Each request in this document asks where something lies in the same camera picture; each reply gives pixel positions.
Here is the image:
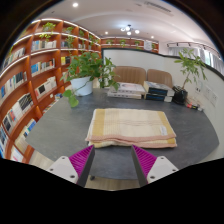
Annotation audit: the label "orange wall shelf with plants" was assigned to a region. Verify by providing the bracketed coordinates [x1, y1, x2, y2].
[100, 36, 160, 54]

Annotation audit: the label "ceiling air vent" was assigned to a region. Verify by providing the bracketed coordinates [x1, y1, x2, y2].
[143, 1, 175, 16]

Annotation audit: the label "white flat book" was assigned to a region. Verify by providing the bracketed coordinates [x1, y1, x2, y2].
[107, 89, 143, 100]

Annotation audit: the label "narrow brown padded chair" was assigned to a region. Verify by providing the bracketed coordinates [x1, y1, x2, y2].
[146, 68, 174, 89]

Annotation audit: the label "tall plant in black pot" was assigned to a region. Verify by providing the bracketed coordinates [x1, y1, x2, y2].
[171, 48, 208, 106]

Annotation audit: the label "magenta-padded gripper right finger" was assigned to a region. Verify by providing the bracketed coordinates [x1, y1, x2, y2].
[130, 144, 180, 188]

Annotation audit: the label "leafy plant in white pot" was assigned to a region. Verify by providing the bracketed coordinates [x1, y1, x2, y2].
[60, 51, 120, 108]

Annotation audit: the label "white wall socket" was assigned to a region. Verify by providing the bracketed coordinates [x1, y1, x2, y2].
[203, 85, 211, 100]
[209, 91, 219, 107]

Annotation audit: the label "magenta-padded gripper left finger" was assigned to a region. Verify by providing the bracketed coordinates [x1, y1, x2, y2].
[46, 144, 96, 188]

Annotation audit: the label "small stack of colourful books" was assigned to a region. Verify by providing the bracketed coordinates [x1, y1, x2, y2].
[184, 98, 205, 113]

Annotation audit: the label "yellow and pink striped towel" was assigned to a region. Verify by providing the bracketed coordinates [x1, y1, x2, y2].
[85, 107, 178, 149]

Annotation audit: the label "large orange wooden bookshelf unit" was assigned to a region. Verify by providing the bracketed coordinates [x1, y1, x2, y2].
[0, 18, 103, 164]

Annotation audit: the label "wide brown padded chair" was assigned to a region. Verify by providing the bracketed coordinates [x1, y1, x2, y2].
[113, 65, 147, 86]

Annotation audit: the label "dark book with white edge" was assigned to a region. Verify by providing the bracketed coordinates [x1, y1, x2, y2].
[144, 93, 174, 103]

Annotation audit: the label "ceiling lights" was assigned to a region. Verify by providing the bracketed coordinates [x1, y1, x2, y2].
[71, 1, 156, 40]

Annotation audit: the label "white paper sign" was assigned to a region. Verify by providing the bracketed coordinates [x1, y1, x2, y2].
[143, 39, 154, 51]

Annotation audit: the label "white window curtain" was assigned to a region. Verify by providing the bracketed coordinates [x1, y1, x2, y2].
[168, 41, 224, 75]

